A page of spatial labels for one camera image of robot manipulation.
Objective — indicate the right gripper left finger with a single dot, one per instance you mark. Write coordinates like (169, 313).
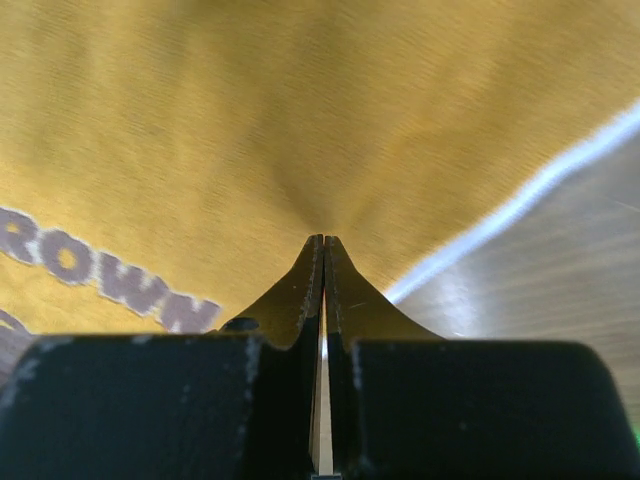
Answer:
(237, 403)

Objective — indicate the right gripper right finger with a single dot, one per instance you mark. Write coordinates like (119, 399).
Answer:
(407, 403)

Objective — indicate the brown towel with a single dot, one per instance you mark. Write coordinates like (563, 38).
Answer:
(163, 161)

